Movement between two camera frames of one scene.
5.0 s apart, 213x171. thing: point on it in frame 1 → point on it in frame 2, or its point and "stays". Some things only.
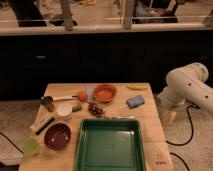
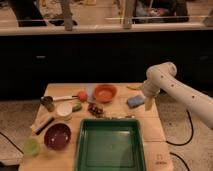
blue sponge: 136,101 stays
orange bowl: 106,92 stays
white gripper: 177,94 → 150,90
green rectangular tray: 110,144 stays
